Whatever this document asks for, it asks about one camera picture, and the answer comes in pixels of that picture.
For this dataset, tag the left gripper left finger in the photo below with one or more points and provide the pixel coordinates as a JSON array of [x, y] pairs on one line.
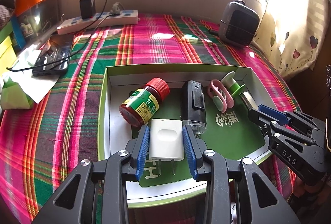
[[75, 200]]

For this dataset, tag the black smartphone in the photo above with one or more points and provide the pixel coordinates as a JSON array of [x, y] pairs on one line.
[[53, 59]]

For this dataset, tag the plaid pink green tablecloth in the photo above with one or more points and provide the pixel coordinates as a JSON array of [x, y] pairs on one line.
[[40, 146]]

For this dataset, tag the white power strip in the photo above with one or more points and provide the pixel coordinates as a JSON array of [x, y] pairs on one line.
[[126, 17]]

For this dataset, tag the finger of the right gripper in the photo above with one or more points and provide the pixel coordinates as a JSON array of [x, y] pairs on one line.
[[274, 128], [298, 121]]

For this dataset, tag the black clear stamp device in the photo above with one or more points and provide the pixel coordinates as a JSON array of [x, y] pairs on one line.
[[193, 110]]

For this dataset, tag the pink oval clip green pad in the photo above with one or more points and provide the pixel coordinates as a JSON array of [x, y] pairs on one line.
[[220, 96]]

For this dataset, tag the cream heart pattern curtain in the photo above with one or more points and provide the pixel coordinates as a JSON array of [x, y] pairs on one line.
[[291, 34]]

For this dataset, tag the small grey space heater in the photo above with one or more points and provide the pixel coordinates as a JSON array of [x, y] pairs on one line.
[[238, 24]]

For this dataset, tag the green white spool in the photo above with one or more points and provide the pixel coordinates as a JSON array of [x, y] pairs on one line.
[[232, 85]]

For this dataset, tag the green crumpled paper bag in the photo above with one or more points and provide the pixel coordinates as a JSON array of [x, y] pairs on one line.
[[13, 97]]

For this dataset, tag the white wall charger plug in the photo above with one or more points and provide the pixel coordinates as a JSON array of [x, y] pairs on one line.
[[166, 142]]

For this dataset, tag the green white cardboard box tray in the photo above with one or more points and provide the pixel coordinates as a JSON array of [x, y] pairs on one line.
[[166, 177]]

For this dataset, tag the brown bottle red cap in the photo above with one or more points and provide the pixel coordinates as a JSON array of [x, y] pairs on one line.
[[143, 103]]

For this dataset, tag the yellow green box stack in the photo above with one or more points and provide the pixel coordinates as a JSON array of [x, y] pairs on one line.
[[7, 53]]

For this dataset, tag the black charger with cable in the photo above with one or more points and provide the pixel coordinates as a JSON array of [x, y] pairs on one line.
[[88, 9]]

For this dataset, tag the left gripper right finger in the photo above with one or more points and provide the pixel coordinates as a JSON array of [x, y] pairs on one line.
[[257, 199]]

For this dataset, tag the brown checked cloth bundle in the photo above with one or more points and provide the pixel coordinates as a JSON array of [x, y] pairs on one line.
[[5, 15]]

